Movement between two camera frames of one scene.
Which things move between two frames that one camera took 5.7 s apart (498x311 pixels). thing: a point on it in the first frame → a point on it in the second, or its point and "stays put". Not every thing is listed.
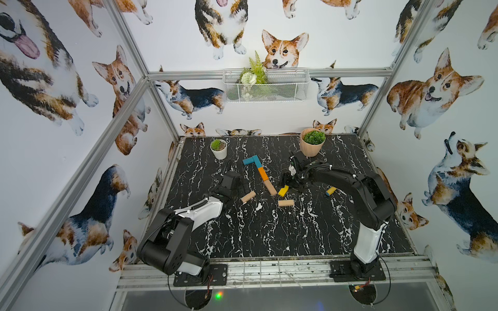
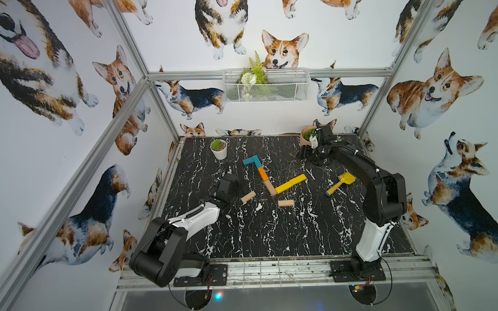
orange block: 262,173 stays put
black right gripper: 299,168 → 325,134
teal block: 248,161 stays put
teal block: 257,161 stays put
